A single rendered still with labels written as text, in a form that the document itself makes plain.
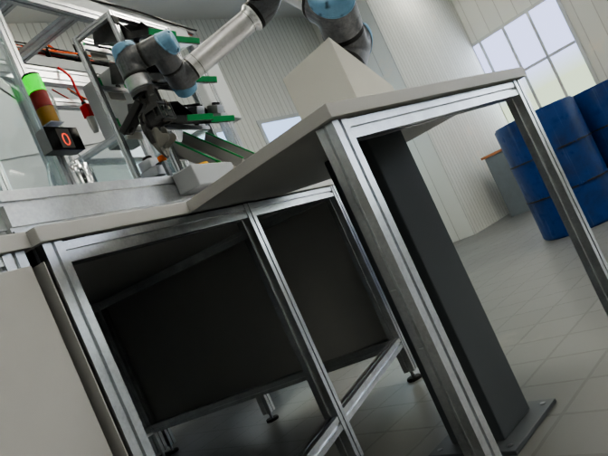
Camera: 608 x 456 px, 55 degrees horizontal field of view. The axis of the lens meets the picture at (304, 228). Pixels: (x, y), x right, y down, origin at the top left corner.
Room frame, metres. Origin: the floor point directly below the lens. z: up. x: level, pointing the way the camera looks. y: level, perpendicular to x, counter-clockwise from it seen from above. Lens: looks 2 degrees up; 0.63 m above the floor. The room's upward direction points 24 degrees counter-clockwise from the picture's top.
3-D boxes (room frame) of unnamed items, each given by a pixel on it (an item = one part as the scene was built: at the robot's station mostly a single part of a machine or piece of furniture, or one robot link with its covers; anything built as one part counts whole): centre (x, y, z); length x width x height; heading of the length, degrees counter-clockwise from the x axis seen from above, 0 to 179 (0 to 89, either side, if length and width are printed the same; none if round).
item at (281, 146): (1.61, -0.20, 0.84); 0.90 x 0.70 x 0.03; 135
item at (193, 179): (1.61, 0.19, 0.93); 0.21 x 0.07 x 0.06; 156
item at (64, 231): (1.96, 0.75, 0.85); 1.50 x 1.41 x 0.03; 156
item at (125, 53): (1.75, 0.27, 1.37); 0.09 x 0.08 x 0.11; 84
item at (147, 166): (1.78, 0.36, 1.06); 0.08 x 0.04 x 0.07; 66
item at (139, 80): (1.75, 0.27, 1.29); 0.08 x 0.08 x 0.05
